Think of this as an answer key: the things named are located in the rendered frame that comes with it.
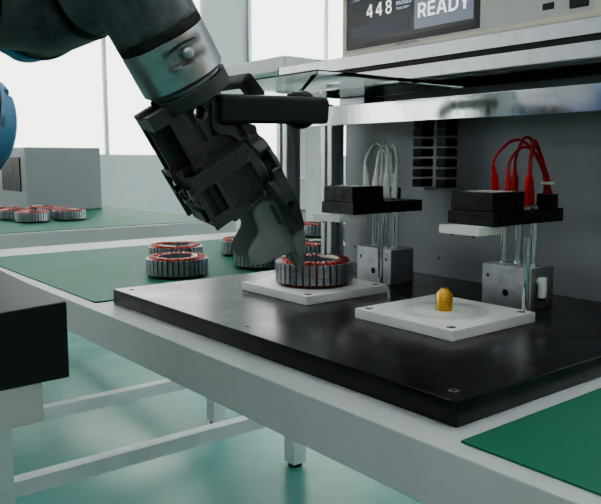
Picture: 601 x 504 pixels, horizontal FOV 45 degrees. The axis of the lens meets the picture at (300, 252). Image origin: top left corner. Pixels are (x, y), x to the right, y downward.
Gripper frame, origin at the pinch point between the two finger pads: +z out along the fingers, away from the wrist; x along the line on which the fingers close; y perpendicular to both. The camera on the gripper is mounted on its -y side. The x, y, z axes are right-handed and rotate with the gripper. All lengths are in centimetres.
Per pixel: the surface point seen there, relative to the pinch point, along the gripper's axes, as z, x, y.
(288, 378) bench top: 8.3, 3.9, 8.5
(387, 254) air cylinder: 22.9, -23.9, -21.1
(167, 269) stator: 18, -56, 3
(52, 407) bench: 77, -154, 40
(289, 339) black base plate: 8.9, -2.1, 4.9
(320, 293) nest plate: 16.7, -17.4, -6.2
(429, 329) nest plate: 14.9, 4.3, -7.5
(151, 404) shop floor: 122, -193, 14
